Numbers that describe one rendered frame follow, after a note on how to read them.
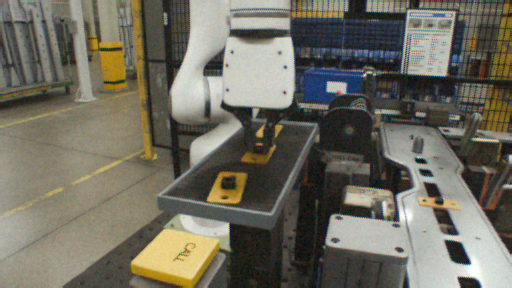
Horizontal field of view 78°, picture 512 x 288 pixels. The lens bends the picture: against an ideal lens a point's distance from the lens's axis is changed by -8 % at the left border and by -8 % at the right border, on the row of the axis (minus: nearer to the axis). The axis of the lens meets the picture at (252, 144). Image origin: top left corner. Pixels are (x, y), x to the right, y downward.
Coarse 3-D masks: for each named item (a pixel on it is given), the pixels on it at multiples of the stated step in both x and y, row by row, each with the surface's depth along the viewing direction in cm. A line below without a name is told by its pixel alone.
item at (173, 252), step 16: (160, 240) 32; (176, 240) 32; (192, 240) 32; (208, 240) 32; (144, 256) 29; (160, 256) 29; (176, 256) 29; (192, 256) 29; (208, 256) 30; (144, 272) 28; (160, 272) 28; (176, 272) 27; (192, 272) 27
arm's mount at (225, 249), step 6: (168, 222) 99; (174, 222) 99; (180, 222) 99; (168, 228) 96; (174, 228) 96; (180, 228) 97; (222, 240) 93; (228, 240) 93; (222, 246) 90; (228, 246) 90; (222, 252) 90; (228, 252) 89; (228, 258) 90; (228, 264) 91; (228, 270) 93; (228, 276) 92
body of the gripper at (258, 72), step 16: (240, 48) 46; (256, 48) 46; (272, 48) 45; (288, 48) 45; (224, 64) 48; (240, 64) 47; (256, 64) 46; (272, 64) 46; (288, 64) 46; (224, 80) 49; (240, 80) 48; (256, 80) 47; (272, 80) 47; (288, 80) 46; (224, 96) 49; (240, 96) 48; (256, 96) 48; (272, 96) 47; (288, 96) 47
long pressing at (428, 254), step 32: (384, 128) 124; (416, 128) 124; (384, 160) 97; (448, 160) 94; (416, 192) 75; (448, 192) 75; (416, 224) 63; (480, 224) 62; (416, 256) 54; (448, 256) 53; (480, 256) 53
